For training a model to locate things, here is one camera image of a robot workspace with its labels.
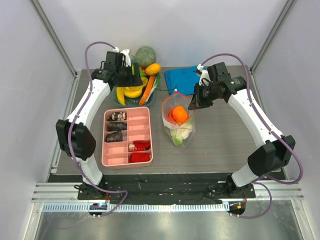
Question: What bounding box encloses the orange mango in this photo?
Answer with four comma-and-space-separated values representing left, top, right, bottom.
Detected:
145, 63, 162, 76

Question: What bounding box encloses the blue folded cloth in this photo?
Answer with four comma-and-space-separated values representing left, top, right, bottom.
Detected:
164, 66, 200, 96

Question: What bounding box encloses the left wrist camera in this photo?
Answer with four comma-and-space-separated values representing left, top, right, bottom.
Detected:
113, 47, 132, 67

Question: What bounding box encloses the pink compartment tray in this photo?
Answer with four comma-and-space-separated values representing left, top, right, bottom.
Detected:
101, 107, 153, 169

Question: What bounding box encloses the white cauliflower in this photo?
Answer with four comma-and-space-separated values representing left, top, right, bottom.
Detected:
169, 120, 196, 147

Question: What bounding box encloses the orange carrot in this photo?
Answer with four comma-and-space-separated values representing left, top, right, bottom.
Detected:
139, 75, 156, 106

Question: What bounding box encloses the teal fruit basket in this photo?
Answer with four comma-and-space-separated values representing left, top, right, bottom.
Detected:
111, 59, 162, 108

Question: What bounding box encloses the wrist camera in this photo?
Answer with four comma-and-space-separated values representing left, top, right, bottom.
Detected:
113, 47, 132, 67
195, 64, 211, 86

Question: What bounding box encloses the clear orange-zip bag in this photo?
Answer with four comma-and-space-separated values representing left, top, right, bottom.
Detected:
161, 89, 196, 149

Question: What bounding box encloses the orange tangerine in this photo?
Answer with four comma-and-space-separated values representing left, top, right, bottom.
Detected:
172, 105, 189, 124

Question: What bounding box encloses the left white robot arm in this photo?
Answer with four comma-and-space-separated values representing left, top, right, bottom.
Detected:
55, 49, 142, 200

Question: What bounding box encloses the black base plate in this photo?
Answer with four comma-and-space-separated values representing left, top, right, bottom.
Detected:
74, 173, 256, 205

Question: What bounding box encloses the watermelon slice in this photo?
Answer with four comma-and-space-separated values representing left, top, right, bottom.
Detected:
167, 107, 176, 123

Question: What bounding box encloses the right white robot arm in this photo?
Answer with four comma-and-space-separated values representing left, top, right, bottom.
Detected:
188, 62, 296, 198

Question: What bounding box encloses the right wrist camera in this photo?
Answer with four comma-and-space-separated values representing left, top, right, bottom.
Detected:
195, 64, 211, 86

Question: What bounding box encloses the green onion stalk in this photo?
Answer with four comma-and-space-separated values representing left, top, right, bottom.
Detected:
150, 73, 172, 94

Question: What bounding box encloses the dark patterned rolled sock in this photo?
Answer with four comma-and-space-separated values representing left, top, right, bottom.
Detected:
105, 131, 123, 143

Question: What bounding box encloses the green melon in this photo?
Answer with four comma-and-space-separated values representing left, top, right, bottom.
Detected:
134, 46, 157, 68

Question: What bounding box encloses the red white cloth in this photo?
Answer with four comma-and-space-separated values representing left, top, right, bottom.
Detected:
128, 140, 151, 152

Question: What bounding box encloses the floral rolled sock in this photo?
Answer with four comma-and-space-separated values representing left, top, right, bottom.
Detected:
109, 111, 127, 122

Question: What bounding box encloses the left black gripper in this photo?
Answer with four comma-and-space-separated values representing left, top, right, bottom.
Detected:
117, 63, 144, 88

